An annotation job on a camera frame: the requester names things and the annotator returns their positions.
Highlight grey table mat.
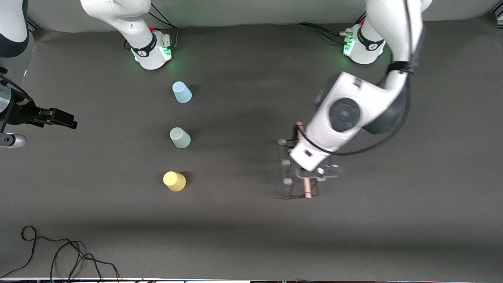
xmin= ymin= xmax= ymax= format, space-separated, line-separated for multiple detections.
xmin=0 ymin=15 xmax=503 ymax=280

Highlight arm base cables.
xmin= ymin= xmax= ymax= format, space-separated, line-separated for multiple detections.
xmin=297 ymin=12 xmax=368 ymax=44
xmin=125 ymin=3 xmax=179 ymax=51

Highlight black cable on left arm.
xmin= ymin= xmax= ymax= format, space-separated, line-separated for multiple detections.
xmin=301 ymin=0 xmax=425 ymax=156

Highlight pale green plastic cup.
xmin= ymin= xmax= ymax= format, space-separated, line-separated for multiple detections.
xmin=169 ymin=127 xmax=191 ymax=149

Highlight loose black cable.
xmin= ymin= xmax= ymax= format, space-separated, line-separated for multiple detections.
xmin=0 ymin=226 xmax=121 ymax=282

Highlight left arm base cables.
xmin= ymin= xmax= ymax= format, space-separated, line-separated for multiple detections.
xmin=297 ymin=12 xmax=368 ymax=44

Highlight light blue plastic cup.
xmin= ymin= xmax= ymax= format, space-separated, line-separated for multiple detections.
xmin=172 ymin=81 xmax=193 ymax=103

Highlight yellow plastic cup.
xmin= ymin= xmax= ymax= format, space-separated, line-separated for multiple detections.
xmin=163 ymin=171 xmax=186 ymax=192

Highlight black wire cup holder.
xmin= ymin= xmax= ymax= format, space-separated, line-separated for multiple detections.
xmin=269 ymin=121 xmax=338 ymax=200

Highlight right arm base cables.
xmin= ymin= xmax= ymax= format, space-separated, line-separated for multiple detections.
xmin=125 ymin=3 xmax=179 ymax=51

